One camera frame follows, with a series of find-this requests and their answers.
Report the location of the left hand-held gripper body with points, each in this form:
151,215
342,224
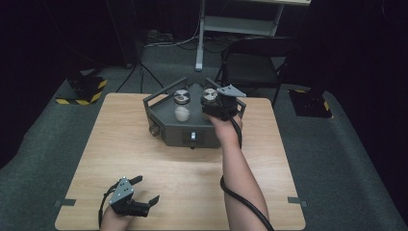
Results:
123,194

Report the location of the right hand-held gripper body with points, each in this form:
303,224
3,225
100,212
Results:
228,104

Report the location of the person's right hand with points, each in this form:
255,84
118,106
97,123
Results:
226,130

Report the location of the person's left hand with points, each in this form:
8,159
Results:
114,221

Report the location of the glass jar with white powder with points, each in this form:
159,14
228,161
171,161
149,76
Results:
182,107

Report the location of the black folding chair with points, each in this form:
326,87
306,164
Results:
250,67

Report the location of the grey tape strip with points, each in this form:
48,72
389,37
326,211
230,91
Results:
296,200
65,202

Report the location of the black tripod legs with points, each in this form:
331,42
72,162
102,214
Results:
141,75

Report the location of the yellow black striped stand base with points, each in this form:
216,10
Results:
86,91

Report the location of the white metal desk frame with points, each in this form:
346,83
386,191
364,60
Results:
237,24

